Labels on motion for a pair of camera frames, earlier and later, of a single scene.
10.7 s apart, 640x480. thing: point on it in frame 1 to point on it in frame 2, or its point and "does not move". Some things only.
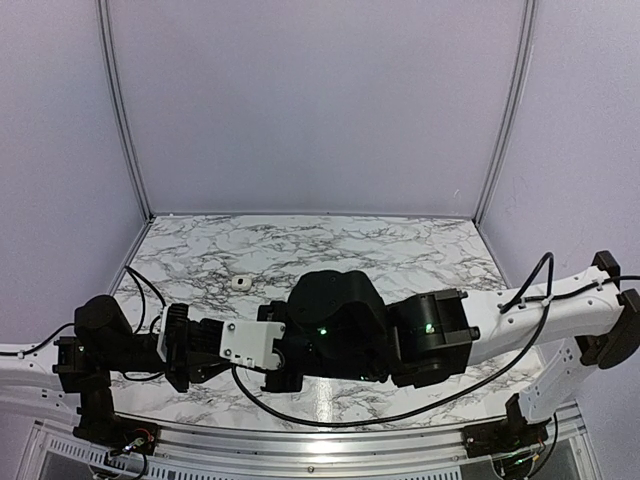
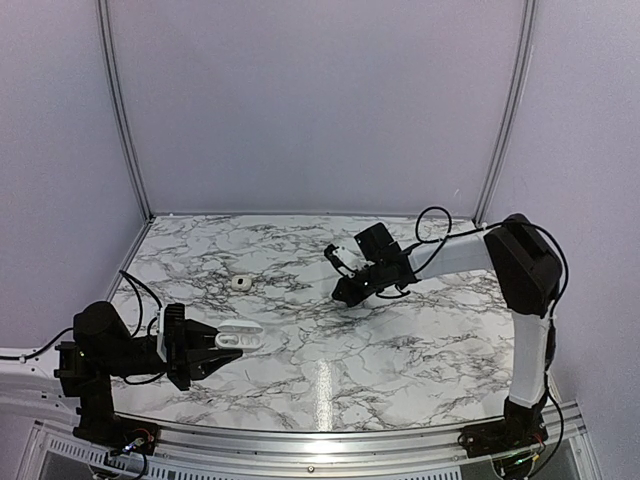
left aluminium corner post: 120,104 does not move
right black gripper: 273,311 to 350,297
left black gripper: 198,344 does not move
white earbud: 242,284 does not move
